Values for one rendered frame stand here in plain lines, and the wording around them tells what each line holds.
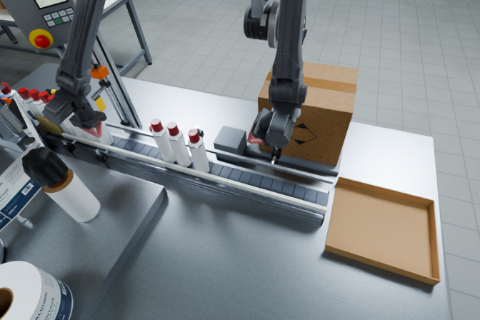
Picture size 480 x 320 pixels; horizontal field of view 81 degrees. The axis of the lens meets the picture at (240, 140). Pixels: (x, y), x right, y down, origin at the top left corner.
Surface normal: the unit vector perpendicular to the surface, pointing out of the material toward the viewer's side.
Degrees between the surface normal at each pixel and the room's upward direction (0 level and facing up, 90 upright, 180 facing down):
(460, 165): 0
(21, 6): 90
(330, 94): 0
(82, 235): 0
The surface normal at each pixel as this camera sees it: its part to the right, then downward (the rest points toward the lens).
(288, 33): -0.35, 0.47
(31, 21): 0.56, 0.59
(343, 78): -0.07, -0.67
